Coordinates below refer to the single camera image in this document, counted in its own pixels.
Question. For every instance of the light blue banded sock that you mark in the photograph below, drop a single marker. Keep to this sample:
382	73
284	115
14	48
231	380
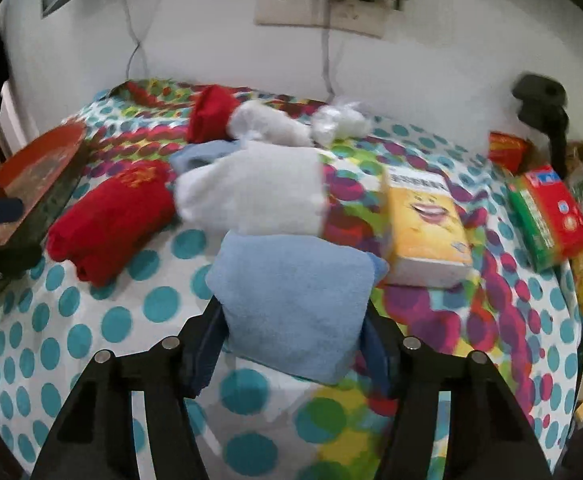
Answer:
201	152

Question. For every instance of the white fluffy cloth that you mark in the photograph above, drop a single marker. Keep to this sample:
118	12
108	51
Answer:
271	122

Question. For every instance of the white wall outlet plate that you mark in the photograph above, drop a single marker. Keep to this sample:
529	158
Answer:
296	10

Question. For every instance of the white towel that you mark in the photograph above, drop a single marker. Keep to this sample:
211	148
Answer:
256	190

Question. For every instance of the yellow smiling face box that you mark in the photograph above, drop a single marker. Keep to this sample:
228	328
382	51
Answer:
424	225

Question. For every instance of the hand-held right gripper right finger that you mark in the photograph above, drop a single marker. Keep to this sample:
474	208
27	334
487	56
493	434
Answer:
376	355

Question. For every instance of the light blue terry towel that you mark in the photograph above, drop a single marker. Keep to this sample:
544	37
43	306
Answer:
291	300

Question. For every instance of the crumpled clear plastic bag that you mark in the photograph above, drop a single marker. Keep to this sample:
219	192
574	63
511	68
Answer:
339	117

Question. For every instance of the large red towel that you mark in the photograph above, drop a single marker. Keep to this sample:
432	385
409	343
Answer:
111	220

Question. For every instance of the polka dot cloth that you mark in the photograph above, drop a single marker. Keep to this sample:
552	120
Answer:
136	310

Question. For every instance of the red snack packet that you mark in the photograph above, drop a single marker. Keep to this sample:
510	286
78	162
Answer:
507	149

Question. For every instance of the black clamp stand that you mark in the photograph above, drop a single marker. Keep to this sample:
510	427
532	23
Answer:
544	110

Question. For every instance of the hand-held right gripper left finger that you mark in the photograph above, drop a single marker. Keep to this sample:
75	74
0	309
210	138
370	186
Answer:
206	355

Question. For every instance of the small red cloth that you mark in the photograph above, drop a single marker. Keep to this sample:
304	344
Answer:
211	115

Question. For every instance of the red and green box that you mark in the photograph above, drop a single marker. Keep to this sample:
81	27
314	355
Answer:
546	215

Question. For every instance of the red oval tray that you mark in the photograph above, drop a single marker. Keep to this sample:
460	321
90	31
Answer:
36	175

